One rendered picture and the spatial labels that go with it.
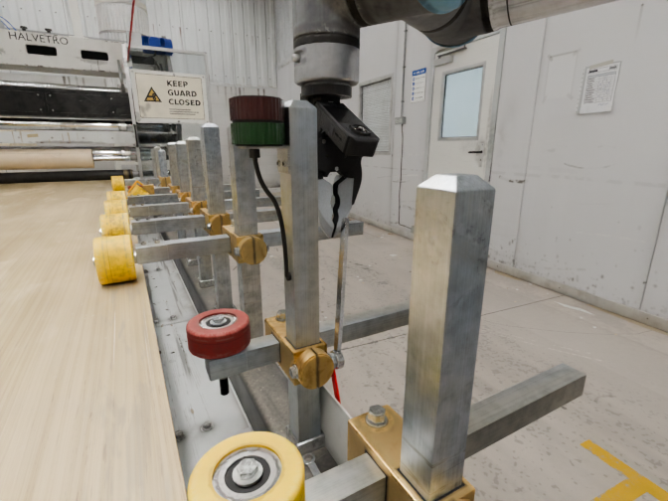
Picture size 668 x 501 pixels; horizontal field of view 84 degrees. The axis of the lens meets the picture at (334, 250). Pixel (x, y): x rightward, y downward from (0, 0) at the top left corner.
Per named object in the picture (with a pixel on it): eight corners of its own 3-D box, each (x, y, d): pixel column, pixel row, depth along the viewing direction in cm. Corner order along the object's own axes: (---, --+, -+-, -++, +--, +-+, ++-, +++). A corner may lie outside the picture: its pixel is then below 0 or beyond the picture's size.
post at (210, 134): (231, 312, 101) (215, 123, 88) (234, 317, 98) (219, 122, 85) (217, 314, 99) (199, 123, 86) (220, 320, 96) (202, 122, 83)
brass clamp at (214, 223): (223, 225, 101) (221, 206, 100) (236, 235, 90) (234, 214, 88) (199, 227, 98) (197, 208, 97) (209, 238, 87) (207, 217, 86)
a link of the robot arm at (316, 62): (372, 48, 49) (305, 38, 45) (371, 87, 51) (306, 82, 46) (339, 61, 57) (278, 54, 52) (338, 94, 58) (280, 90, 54)
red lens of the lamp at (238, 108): (273, 122, 45) (273, 103, 45) (293, 120, 40) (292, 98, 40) (224, 121, 43) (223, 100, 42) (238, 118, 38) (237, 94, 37)
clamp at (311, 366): (294, 339, 61) (293, 311, 60) (334, 383, 50) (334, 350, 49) (261, 348, 59) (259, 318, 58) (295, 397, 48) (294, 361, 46)
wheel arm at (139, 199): (256, 196, 152) (256, 187, 151) (259, 197, 149) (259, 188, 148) (116, 205, 129) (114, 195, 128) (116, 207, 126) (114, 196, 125)
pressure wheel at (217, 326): (245, 370, 57) (240, 300, 54) (261, 400, 50) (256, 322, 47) (190, 386, 53) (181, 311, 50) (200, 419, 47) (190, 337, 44)
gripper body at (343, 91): (333, 172, 62) (333, 93, 58) (361, 176, 54) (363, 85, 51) (289, 174, 58) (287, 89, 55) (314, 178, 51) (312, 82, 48)
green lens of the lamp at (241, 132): (274, 144, 46) (274, 125, 46) (294, 144, 41) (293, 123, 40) (226, 144, 43) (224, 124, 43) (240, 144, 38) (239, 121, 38)
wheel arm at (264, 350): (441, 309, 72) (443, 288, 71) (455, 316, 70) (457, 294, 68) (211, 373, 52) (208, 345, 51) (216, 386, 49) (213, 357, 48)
